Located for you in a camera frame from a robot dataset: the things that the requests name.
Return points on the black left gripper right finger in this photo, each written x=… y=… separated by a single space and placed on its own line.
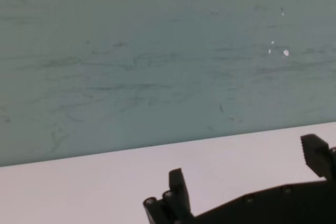
x=319 y=155

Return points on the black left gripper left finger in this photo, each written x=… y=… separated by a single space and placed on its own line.
x=178 y=195

